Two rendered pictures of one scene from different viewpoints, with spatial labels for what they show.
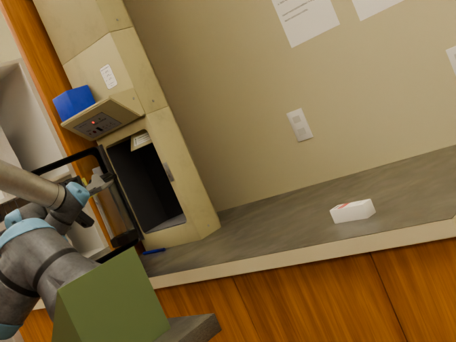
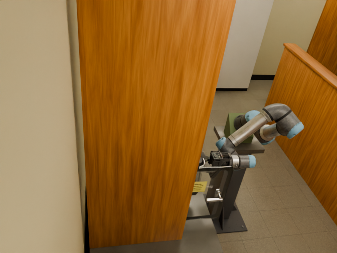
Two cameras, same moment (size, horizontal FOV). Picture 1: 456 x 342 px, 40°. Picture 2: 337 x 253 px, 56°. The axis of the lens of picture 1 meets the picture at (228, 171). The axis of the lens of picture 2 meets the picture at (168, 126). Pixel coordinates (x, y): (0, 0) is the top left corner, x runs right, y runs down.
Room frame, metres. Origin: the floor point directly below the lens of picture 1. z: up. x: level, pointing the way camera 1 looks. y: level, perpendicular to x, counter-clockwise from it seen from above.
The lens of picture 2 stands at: (3.33, 0.94, 2.45)
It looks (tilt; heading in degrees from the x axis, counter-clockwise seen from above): 36 degrees down; 211
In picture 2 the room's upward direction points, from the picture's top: 8 degrees clockwise
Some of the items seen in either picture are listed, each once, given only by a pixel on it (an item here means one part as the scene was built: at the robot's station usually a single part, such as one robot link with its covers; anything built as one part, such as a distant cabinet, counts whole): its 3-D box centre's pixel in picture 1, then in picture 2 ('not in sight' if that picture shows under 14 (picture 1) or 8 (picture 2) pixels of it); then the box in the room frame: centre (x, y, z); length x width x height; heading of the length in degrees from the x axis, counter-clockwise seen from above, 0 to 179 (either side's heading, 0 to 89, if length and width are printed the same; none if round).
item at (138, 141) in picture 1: (150, 135); not in sight; (2.29, 0.21, 1.34); 0.18 x 0.18 x 0.05
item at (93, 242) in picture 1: (86, 210); (198, 195); (2.22, 0.52, 1.19); 0.30 x 0.01 x 0.40; 136
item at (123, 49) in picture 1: (153, 139); not in sight; (2.33, 0.21, 1.33); 0.32 x 0.25 x 0.77; 46
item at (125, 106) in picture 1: (101, 119); not in sight; (2.19, 0.33, 1.46); 0.32 x 0.12 x 0.10; 46
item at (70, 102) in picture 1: (74, 103); not in sight; (2.27, 0.41, 1.56); 0.10 x 0.10 x 0.09; 46
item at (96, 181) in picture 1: (98, 182); (200, 155); (2.02, 0.40, 1.27); 0.09 x 0.03 x 0.06; 110
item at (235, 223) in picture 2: not in sight; (225, 179); (1.24, 0.37, 0.45); 0.48 x 0.48 x 0.90; 46
